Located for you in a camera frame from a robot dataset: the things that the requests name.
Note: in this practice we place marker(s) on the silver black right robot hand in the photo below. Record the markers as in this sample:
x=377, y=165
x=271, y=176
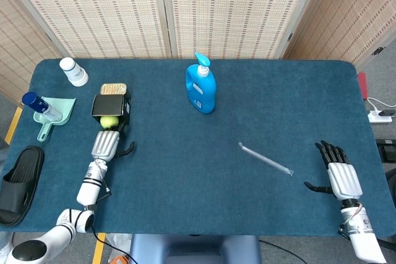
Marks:
x=345, y=180

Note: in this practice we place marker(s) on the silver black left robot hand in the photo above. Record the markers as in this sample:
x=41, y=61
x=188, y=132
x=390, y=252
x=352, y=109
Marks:
x=105, y=145

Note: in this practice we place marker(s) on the yellow tennis ball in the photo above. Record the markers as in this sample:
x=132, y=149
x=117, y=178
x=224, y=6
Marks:
x=109, y=122

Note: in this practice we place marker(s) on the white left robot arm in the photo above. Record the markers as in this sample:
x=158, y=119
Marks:
x=89, y=188

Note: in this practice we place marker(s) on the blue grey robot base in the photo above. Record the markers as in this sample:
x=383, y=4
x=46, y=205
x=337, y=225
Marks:
x=195, y=250

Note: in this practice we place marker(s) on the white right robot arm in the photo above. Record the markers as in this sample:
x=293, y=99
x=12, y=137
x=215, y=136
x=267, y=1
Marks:
x=360, y=233

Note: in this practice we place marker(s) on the black open cardboard box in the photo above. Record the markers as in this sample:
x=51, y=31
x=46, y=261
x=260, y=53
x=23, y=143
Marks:
x=108, y=104

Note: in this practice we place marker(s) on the black box on floor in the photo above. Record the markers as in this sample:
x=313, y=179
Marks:
x=388, y=151

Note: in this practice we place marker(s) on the mint green plastic dustpan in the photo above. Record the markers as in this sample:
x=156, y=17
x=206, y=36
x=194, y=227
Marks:
x=63, y=109

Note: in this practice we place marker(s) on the gold tin can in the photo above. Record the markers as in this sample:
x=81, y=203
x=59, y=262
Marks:
x=113, y=88

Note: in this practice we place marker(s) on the white power strip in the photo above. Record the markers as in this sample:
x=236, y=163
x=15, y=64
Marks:
x=379, y=118

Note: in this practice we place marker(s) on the blue capped spray can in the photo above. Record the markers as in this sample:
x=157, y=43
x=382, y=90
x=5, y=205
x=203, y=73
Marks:
x=41, y=106

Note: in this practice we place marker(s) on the white paper cup stack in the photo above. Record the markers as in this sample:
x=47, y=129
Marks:
x=74, y=72

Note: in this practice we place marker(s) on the black plug adapter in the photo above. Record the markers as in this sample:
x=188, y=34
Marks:
x=386, y=112

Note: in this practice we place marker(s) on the clear wrapped drinking straw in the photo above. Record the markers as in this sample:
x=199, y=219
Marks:
x=266, y=159

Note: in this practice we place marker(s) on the red flat object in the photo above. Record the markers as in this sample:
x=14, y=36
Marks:
x=362, y=86

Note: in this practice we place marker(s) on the black rubber slipper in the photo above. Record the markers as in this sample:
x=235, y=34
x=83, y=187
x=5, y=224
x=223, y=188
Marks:
x=18, y=186

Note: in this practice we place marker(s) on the blue detergent pump bottle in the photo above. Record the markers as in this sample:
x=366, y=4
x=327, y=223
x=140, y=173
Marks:
x=202, y=94

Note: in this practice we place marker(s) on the orange object on floor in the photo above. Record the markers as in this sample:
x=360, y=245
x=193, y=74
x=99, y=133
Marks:
x=119, y=260

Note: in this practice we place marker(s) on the woven bamboo screen panel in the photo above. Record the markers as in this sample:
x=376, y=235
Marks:
x=235, y=10
x=18, y=60
x=92, y=10
x=349, y=13

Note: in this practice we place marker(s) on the black metal screen hinge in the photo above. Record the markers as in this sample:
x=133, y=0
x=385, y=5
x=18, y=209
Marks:
x=377, y=50
x=290, y=36

